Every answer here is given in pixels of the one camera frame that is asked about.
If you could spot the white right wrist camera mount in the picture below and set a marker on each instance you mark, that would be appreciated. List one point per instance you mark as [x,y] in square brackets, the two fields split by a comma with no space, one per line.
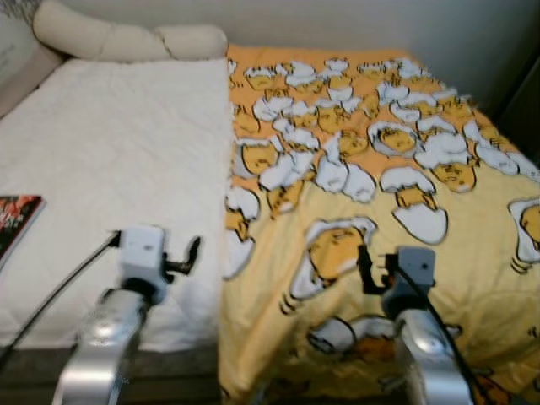
[413,270]

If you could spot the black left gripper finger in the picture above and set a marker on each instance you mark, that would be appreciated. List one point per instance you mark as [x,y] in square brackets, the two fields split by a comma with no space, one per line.
[194,250]

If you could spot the long cream bolster pillow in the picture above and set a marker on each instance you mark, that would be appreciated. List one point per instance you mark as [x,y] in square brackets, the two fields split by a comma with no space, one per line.
[110,38]

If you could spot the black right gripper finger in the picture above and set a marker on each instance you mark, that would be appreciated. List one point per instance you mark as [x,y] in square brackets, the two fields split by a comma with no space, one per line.
[365,258]

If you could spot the grey padded headboard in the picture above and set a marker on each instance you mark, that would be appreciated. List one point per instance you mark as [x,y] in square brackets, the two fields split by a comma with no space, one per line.
[17,59]

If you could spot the white quilted mattress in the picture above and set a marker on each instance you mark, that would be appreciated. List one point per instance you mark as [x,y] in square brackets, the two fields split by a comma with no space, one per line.
[110,152]

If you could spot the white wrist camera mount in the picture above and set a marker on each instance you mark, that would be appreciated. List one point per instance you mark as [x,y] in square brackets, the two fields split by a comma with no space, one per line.
[142,253]
[413,270]

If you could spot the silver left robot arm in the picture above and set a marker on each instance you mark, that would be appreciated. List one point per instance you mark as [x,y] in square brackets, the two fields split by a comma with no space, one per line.
[101,346]

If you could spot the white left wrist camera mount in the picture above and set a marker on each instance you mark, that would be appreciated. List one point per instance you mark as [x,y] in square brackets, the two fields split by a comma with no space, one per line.
[142,253]

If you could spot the grey bed frame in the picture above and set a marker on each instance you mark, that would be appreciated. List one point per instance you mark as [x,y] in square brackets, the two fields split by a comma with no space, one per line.
[25,380]

